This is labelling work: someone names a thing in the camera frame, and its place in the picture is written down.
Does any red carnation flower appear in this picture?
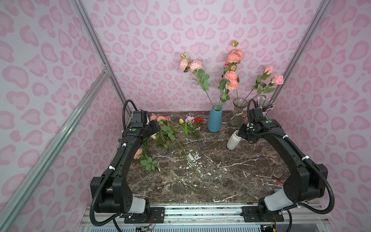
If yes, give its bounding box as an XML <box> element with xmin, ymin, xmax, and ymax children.
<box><xmin>194</xmin><ymin>117</ymin><xmax>204</xmax><ymax>125</ymax></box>

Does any teal cylindrical vase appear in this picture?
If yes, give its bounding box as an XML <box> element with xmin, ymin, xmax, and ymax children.
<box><xmin>207</xmin><ymin>104</ymin><xmax>223</xmax><ymax>132</ymax></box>

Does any bunch of artificial flowers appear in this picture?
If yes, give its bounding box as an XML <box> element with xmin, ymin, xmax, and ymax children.
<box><xmin>134</xmin><ymin>114</ymin><xmax>203</xmax><ymax>179</ymax></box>

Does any clear ribbed glass vase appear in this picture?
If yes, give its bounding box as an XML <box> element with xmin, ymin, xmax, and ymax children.
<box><xmin>228</xmin><ymin>98</ymin><xmax>248</xmax><ymax>127</ymax></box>

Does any light pink rose with stem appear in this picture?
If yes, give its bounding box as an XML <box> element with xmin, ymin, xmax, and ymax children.
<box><xmin>252</xmin><ymin>72</ymin><xmax>284</xmax><ymax>97</ymax></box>

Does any pink peony flower branch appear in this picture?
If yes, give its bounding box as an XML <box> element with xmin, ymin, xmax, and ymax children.
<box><xmin>224</xmin><ymin>40</ymin><xmax>243</xmax><ymax>73</ymax></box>

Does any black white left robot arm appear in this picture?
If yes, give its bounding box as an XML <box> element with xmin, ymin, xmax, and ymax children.
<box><xmin>89</xmin><ymin>107</ymin><xmax>160</xmax><ymax>226</ymax></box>

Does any light pink carnation flower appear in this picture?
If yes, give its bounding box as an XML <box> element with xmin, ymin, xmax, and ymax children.
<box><xmin>185</xmin><ymin>116</ymin><xmax>195</xmax><ymax>123</ymax></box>

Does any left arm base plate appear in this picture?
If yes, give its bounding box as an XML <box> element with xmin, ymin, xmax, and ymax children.
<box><xmin>124</xmin><ymin>207</ymin><xmax>165</xmax><ymax>224</ymax></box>

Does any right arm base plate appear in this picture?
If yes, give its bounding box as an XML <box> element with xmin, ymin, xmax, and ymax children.
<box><xmin>240</xmin><ymin>206</ymin><xmax>284</xmax><ymax>223</ymax></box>

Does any pink cup of straws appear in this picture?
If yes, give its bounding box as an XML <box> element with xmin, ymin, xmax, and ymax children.
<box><xmin>255</xmin><ymin>96</ymin><xmax>275</xmax><ymax>116</ymax></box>

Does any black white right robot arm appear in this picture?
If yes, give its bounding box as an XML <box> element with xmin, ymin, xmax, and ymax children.
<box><xmin>237</xmin><ymin>99</ymin><xmax>335</xmax><ymax>220</ymax></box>

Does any pink rose with long stem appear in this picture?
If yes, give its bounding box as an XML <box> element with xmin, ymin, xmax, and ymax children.
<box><xmin>256</xmin><ymin>65</ymin><xmax>275</xmax><ymax>84</ymax></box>

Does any pale pink peony branch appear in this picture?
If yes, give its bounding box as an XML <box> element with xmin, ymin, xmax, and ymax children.
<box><xmin>179</xmin><ymin>53</ymin><xmax>214</xmax><ymax>106</ymax></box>

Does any white ribbed ceramic vase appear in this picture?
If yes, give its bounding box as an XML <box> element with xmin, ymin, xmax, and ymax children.
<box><xmin>227</xmin><ymin>130</ymin><xmax>242</xmax><ymax>150</ymax></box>

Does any coral peony flower branch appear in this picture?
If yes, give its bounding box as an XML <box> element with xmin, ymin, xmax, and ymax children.
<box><xmin>216</xmin><ymin>71</ymin><xmax>239</xmax><ymax>111</ymax></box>

